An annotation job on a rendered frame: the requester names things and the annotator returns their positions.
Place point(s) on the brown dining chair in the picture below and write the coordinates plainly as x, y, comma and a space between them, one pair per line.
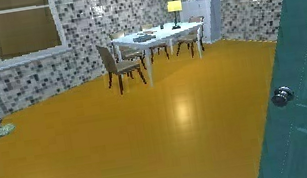
125, 52
192, 35
155, 48
118, 67

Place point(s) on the grey flat dish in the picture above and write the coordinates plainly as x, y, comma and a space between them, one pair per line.
144, 37

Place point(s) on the yellow shade table lamp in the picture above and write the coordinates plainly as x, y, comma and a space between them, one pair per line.
174, 9

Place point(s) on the small dark mug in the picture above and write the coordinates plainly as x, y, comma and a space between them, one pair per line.
162, 26

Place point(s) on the white dining table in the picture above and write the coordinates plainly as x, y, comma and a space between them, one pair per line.
160, 35

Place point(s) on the dark metal door knob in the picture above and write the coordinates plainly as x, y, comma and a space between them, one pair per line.
282, 96

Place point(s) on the white cupboard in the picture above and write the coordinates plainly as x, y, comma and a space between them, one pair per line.
204, 15

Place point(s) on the white framed window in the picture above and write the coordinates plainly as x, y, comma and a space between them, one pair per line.
19, 29

